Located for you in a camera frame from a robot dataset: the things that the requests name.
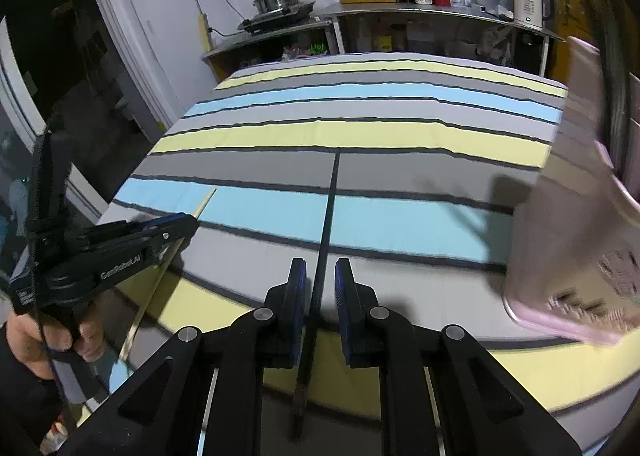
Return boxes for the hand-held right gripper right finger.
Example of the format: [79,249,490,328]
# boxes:
[334,257,583,456]

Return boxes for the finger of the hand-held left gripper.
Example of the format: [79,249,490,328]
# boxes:
[90,212,199,241]
[92,230,195,267]

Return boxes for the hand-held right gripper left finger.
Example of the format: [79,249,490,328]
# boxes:
[60,257,308,456]

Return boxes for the cream chopstick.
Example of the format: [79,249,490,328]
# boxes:
[119,187,218,354]

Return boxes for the black chopstick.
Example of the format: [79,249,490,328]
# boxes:
[291,148,342,437]

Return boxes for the pink utensil holder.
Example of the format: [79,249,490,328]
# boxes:
[501,35,640,348]

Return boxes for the person's left forearm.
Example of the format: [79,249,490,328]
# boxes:
[0,323,68,444]

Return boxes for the person's left hand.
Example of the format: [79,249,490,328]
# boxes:
[6,305,107,379]

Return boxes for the striped cloth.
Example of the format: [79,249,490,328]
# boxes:
[75,52,640,456]

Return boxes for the black induction cooker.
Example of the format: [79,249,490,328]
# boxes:
[237,1,317,34]

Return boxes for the steel counter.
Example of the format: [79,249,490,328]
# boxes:
[201,2,566,82]

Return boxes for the white electric kettle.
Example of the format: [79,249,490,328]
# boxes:
[511,0,557,30]

